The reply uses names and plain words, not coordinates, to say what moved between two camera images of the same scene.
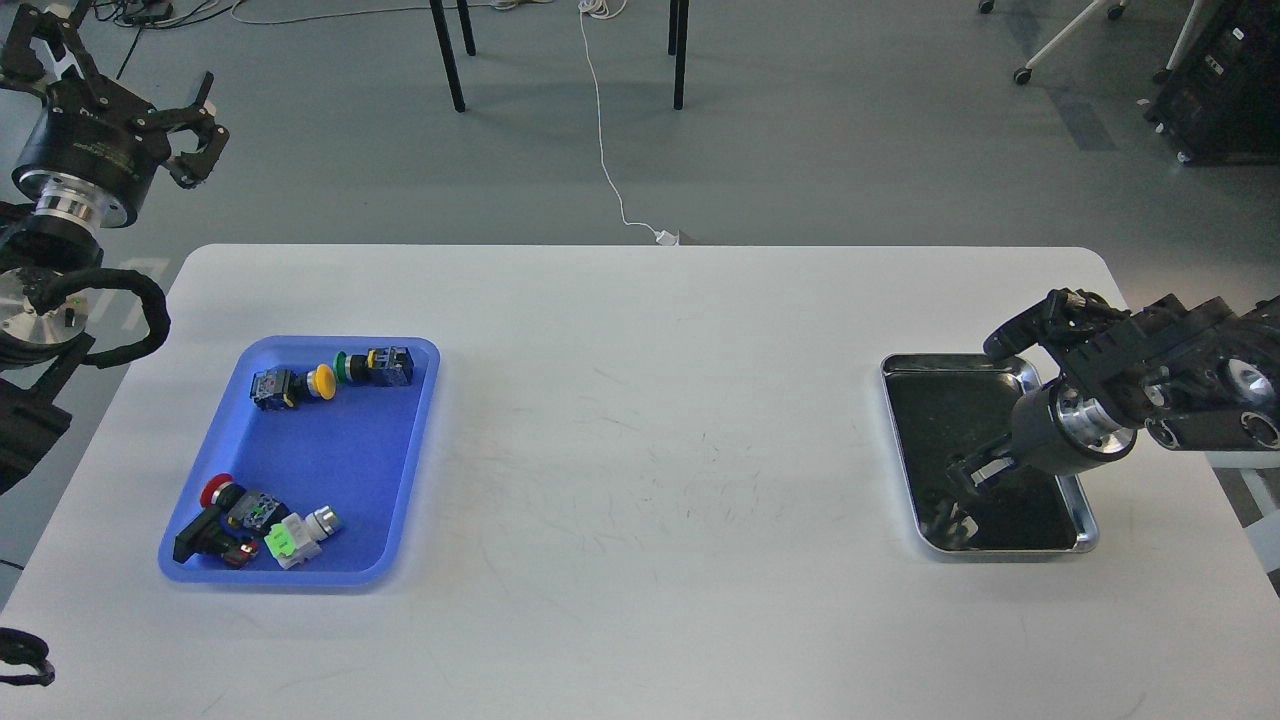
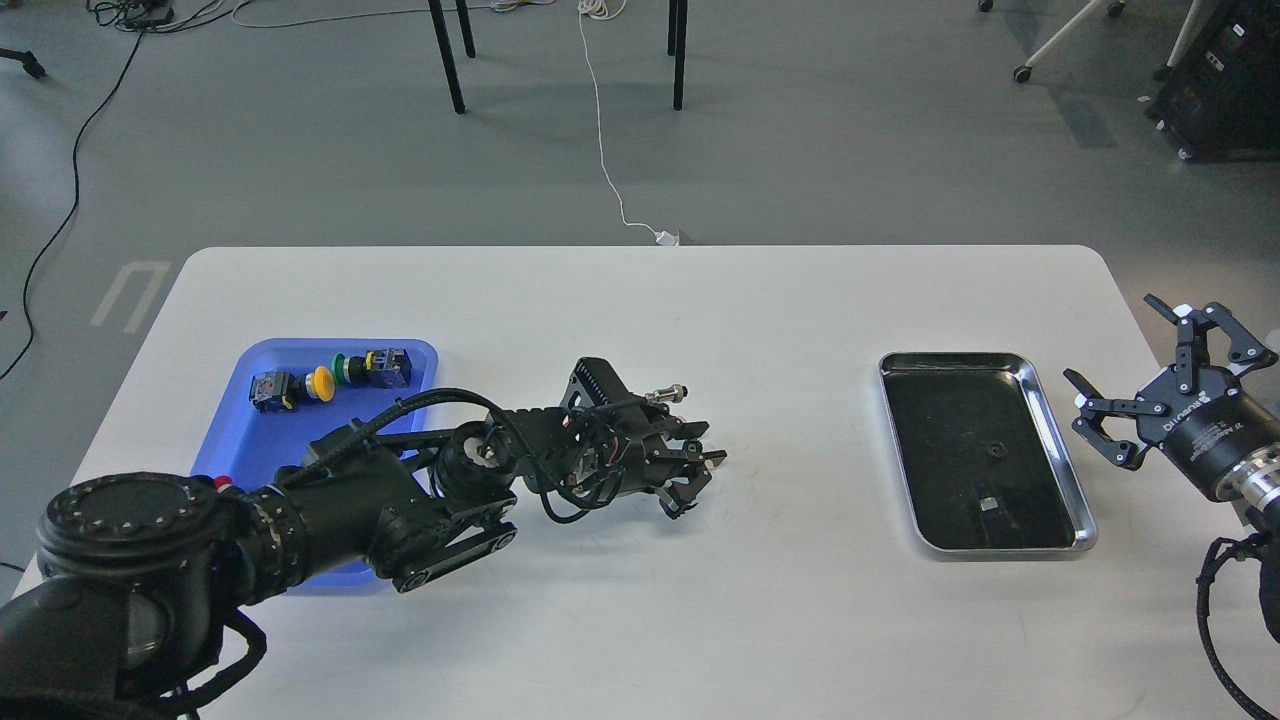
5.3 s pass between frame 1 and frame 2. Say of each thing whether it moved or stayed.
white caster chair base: stayed
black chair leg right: stayed
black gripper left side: moved
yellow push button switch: stayed
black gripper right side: moved
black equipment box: stayed
